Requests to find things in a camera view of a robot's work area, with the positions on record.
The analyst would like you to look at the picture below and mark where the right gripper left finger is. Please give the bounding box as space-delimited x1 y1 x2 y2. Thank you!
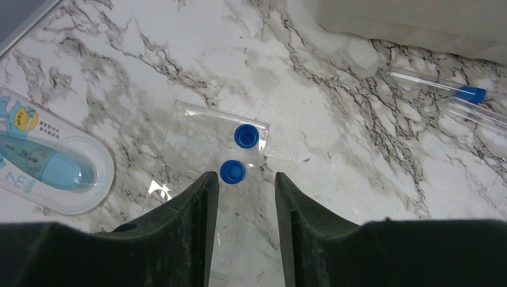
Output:
1 172 219 286

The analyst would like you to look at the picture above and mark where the beige plastic bin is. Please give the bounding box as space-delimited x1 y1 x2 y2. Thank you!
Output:
317 0 506 65

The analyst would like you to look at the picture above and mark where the clear test tube rack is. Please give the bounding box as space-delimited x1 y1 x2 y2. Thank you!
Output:
142 100 270 286

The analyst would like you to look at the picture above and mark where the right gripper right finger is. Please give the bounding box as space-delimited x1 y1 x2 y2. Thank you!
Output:
275 172 506 286

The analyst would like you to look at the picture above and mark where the blue item in bag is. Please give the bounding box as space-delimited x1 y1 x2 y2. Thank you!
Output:
1 87 115 215

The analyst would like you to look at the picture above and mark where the blue cap vial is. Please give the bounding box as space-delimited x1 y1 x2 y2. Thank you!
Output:
234 124 259 149
219 160 247 185
384 67 487 104
442 97 506 135

